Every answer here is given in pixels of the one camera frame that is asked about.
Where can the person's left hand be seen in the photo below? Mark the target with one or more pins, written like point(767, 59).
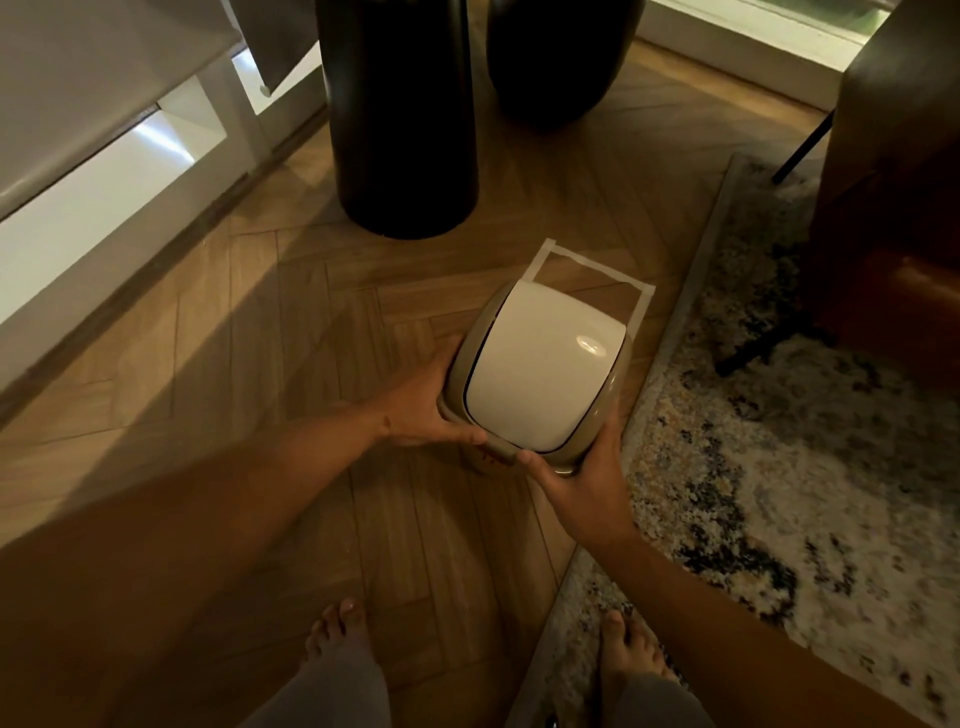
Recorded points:
point(412, 409)

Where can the person's right hand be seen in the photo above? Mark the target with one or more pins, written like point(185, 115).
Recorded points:
point(592, 495)

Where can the white trash bin swing flap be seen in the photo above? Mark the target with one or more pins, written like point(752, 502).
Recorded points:
point(540, 367)

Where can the white tape square marking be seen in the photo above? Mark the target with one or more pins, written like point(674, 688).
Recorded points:
point(592, 266)

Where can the person's left forearm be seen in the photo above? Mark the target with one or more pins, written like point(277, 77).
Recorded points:
point(187, 525)

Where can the person's right forearm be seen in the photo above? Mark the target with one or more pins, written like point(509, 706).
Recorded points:
point(735, 637)

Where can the person's right foot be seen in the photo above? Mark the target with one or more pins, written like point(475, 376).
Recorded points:
point(630, 652)

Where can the person's foot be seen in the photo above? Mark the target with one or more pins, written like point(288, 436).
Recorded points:
point(337, 634)
point(630, 652)

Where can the person's right leg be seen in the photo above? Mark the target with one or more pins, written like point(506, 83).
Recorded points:
point(652, 705)

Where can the person's leg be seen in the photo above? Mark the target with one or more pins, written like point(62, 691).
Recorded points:
point(652, 705)
point(322, 697)

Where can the person's left foot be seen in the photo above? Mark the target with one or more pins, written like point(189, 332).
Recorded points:
point(337, 634)

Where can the person's left leg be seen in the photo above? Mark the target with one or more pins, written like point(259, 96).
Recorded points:
point(322, 697)

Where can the patterned grey rug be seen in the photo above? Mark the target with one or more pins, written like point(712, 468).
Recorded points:
point(810, 487)

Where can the black round plant pot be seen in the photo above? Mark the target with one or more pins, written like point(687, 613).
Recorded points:
point(562, 60)

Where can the white lit low cabinet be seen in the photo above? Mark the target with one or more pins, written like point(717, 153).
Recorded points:
point(90, 187)

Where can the brown leather chair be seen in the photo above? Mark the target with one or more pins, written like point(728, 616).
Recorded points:
point(892, 187)

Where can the white window frame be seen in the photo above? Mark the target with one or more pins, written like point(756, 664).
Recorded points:
point(750, 45)

